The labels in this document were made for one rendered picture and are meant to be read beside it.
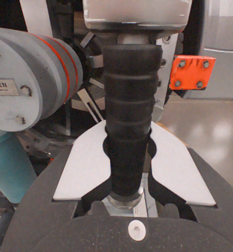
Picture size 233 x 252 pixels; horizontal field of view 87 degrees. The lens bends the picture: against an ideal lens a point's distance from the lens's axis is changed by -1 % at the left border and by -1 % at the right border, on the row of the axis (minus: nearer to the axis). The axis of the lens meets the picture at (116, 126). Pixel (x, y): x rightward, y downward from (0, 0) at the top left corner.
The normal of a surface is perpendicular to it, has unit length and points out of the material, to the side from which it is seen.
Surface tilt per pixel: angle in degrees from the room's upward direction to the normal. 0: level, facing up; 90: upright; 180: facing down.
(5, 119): 90
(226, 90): 90
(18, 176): 92
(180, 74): 90
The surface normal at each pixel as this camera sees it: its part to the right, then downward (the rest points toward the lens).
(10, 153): 0.93, 0.15
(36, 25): -0.04, 0.51
